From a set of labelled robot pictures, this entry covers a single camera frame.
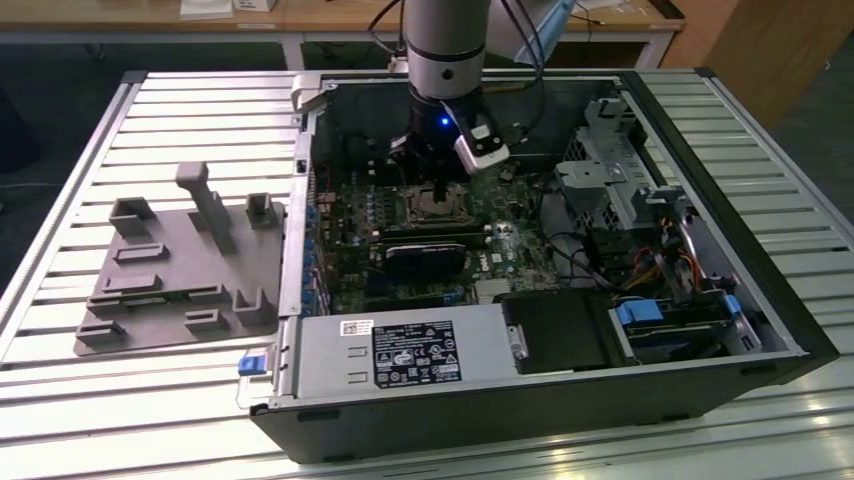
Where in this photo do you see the silver chipset heatsink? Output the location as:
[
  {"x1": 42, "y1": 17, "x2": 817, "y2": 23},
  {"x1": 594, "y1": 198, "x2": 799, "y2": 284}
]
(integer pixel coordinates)
[{"x1": 474, "y1": 279, "x2": 513, "y2": 304}]

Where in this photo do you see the black plastic shroud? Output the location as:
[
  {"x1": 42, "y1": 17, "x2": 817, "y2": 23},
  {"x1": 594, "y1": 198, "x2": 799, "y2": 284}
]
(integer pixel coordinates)
[{"x1": 497, "y1": 292, "x2": 629, "y2": 376}]

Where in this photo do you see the blue disk carrier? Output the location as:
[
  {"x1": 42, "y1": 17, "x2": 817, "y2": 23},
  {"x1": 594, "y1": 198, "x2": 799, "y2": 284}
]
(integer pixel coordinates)
[{"x1": 614, "y1": 298, "x2": 668, "y2": 327}]

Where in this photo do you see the CPU socket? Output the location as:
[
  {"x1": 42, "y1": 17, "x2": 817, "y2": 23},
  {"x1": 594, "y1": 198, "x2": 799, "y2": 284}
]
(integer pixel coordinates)
[{"x1": 398, "y1": 185, "x2": 473, "y2": 227}]

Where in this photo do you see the green motherboard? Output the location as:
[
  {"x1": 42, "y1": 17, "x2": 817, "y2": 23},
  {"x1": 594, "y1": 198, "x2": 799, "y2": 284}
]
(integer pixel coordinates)
[{"x1": 310, "y1": 149, "x2": 556, "y2": 319}]

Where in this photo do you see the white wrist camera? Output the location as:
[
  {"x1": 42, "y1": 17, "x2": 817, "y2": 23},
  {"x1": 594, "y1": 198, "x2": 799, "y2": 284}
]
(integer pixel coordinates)
[{"x1": 453, "y1": 112, "x2": 514, "y2": 177}]

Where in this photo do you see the black graphics card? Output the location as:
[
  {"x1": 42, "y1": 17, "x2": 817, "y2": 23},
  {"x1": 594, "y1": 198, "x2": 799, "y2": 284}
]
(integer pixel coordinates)
[{"x1": 380, "y1": 241, "x2": 470, "y2": 279}]

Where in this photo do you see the black PC case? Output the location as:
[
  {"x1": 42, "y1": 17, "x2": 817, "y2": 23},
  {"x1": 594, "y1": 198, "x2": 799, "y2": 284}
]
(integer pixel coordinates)
[{"x1": 248, "y1": 67, "x2": 843, "y2": 465}]

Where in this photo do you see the silver metal drive cage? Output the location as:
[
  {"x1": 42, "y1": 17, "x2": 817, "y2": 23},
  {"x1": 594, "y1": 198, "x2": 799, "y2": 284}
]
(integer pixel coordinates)
[{"x1": 552, "y1": 97, "x2": 693, "y2": 234}]

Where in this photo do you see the orange wire bundle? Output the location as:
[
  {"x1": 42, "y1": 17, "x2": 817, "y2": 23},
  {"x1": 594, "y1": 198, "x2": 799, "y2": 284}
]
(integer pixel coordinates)
[{"x1": 626, "y1": 244, "x2": 707, "y2": 294}]

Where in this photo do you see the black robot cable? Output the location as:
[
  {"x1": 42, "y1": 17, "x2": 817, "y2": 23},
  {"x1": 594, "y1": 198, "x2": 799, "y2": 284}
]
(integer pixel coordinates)
[{"x1": 490, "y1": 0, "x2": 549, "y2": 149}]

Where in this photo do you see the wooden desk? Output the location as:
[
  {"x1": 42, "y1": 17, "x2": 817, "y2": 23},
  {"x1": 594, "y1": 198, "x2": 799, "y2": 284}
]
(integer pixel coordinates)
[{"x1": 0, "y1": 0, "x2": 688, "y2": 71}]

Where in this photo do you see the metal socket cover frame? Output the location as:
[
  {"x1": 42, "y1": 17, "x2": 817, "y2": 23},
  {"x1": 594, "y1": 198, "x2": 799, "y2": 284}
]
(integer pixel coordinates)
[{"x1": 402, "y1": 188, "x2": 472, "y2": 225}]

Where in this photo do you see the grey parts rack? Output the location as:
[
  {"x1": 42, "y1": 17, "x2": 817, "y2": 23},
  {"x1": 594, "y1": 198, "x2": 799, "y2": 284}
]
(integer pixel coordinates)
[{"x1": 71, "y1": 162, "x2": 290, "y2": 357}]

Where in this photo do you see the green RAM stick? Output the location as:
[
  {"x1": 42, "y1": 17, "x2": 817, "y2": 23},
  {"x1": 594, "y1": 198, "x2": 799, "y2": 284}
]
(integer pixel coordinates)
[{"x1": 119, "y1": 293, "x2": 193, "y2": 305}]

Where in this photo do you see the wooden cabinet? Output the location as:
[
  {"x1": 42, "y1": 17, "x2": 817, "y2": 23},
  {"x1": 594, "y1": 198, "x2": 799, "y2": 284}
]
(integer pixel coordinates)
[{"x1": 680, "y1": 0, "x2": 854, "y2": 132}]

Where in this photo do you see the silver power supply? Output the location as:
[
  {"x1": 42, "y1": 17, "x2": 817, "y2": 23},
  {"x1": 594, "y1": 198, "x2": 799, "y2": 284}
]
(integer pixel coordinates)
[{"x1": 293, "y1": 304, "x2": 529, "y2": 401}]

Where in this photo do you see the silver topped CPU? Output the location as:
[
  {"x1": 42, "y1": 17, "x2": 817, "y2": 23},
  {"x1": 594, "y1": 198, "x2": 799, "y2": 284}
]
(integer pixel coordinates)
[{"x1": 418, "y1": 197, "x2": 461, "y2": 219}]

